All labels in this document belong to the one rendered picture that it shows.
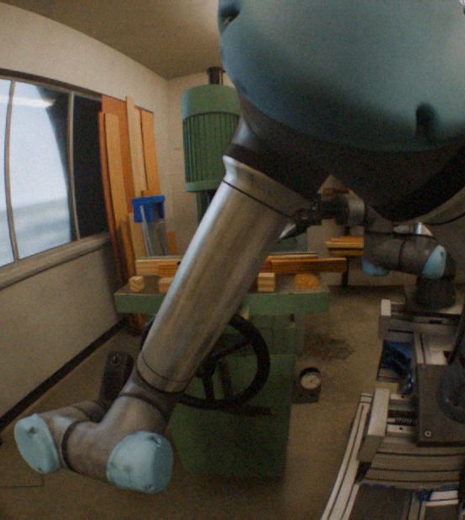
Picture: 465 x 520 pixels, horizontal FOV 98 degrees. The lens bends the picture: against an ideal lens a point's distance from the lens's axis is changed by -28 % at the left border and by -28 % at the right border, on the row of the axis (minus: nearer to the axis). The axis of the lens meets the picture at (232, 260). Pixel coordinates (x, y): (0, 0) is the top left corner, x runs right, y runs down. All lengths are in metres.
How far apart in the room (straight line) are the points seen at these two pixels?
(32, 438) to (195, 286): 0.26
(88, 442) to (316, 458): 1.20
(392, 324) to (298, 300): 0.36
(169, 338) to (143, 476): 0.15
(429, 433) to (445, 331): 0.55
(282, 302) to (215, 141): 0.46
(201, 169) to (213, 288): 0.54
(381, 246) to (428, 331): 0.40
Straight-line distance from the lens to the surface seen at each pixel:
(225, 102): 0.79
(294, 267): 0.85
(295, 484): 1.32
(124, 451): 0.29
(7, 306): 1.79
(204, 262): 0.25
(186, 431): 1.09
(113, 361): 0.50
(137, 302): 0.80
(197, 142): 0.77
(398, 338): 0.97
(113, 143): 2.39
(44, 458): 0.35
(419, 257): 0.64
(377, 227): 0.67
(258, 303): 0.72
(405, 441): 0.55
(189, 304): 0.27
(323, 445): 1.46
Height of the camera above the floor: 1.16
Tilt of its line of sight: 15 degrees down
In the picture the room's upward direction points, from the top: 3 degrees counter-clockwise
